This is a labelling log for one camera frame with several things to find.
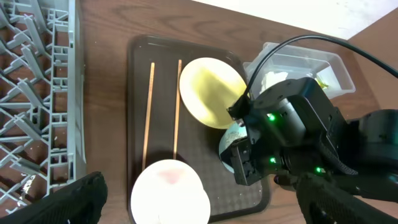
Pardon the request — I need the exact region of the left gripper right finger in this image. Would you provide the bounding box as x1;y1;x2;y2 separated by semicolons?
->
296;173;397;224

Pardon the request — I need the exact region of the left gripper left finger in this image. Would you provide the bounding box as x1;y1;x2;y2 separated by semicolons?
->
1;171;108;224

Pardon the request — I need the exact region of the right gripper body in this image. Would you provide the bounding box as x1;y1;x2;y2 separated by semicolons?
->
226;78;348;186

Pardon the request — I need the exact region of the snack wrapper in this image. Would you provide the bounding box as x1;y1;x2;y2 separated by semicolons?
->
314;75;329;90

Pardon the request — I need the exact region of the white napkin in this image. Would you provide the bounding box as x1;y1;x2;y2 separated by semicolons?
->
259;72;288;93

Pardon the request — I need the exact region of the food scraps rice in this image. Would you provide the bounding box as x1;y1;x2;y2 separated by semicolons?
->
225;126;247;147

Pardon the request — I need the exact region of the wooden chopstick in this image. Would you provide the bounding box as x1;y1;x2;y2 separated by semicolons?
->
142;62;155;171
173;59;182;160

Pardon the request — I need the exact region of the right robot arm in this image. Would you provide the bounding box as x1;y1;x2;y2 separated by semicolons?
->
220;78;397;202

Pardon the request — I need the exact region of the grey dishwasher rack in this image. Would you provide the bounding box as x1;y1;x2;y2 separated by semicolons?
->
1;0;86;217

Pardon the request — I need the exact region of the clear plastic bin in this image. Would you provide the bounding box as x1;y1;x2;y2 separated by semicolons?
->
250;45;356;99

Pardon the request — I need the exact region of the pink bowl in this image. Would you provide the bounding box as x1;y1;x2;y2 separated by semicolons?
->
130;159;211;224

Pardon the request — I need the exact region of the yellow plate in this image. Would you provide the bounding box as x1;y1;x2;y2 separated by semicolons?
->
179;57;246;129

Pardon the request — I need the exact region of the dark brown serving tray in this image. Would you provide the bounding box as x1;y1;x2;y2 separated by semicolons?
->
126;35;271;222

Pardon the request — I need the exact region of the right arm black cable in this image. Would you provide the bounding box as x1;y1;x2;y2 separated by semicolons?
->
245;34;398;100

